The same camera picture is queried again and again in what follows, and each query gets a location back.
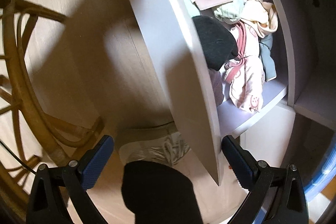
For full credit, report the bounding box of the pink patterned cloth bundle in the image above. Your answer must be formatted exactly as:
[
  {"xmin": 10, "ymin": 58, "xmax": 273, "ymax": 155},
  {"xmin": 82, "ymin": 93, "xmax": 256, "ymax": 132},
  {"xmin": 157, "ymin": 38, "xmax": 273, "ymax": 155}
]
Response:
[{"xmin": 223, "ymin": 21, "xmax": 265, "ymax": 113}]

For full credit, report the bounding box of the sage green cloth bundle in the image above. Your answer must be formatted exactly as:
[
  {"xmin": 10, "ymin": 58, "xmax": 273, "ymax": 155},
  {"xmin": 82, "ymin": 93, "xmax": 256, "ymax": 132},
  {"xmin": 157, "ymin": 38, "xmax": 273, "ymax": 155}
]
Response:
[{"xmin": 259, "ymin": 34, "xmax": 277, "ymax": 82}]

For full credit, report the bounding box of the black sock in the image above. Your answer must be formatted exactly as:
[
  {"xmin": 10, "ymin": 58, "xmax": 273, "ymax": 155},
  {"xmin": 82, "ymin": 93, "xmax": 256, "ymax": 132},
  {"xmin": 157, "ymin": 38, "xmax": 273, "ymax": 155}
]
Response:
[{"xmin": 192, "ymin": 15, "xmax": 238, "ymax": 71}]

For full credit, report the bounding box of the cream yellow cloth bundle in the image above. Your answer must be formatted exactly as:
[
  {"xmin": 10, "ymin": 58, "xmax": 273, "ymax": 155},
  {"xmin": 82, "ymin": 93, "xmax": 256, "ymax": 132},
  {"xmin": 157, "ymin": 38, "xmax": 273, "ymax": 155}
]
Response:
[{"xmin": 240, "ymin": 0, "xmax": 278, "ymax": 38}]

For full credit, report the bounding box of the light green knit sock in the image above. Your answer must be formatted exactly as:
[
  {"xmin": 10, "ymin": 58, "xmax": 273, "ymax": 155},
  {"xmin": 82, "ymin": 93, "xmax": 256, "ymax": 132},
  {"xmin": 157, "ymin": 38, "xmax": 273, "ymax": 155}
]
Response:
[{"xmin": 212, "ymin": 2, "xmax": 244, "ymax": 25}]

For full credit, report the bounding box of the grey white sock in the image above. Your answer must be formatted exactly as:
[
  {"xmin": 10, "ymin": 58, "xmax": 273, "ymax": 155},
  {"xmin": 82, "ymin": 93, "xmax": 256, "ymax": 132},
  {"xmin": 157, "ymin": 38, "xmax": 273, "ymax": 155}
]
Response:
[{"xmin": 209, "ymin": 68, "xmax": 224, "ymax": 107}]

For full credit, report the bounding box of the black sleeve forearm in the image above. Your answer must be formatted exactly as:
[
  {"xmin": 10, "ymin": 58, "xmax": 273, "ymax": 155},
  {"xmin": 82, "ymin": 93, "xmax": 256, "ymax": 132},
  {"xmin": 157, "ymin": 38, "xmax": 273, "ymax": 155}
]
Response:
[{"xmin": 121, "ymin": 160, "xmax": 203, "ymax": 224}]

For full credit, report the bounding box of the blue plaid mattress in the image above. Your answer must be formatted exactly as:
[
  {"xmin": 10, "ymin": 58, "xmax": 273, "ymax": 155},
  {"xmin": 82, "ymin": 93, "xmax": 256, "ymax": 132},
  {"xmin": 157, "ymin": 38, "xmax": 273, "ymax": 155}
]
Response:
[{"xmin": 304, "ymin": 147, "xmax": 335, "ymax": 202}]

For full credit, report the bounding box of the rattan chair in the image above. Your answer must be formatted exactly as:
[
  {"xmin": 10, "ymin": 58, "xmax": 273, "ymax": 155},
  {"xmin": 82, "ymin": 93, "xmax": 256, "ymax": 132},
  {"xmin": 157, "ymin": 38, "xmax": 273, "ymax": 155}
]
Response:
[{"xmin": 1, "ymin": 0, "xmax": 104, "ymax": 221}]

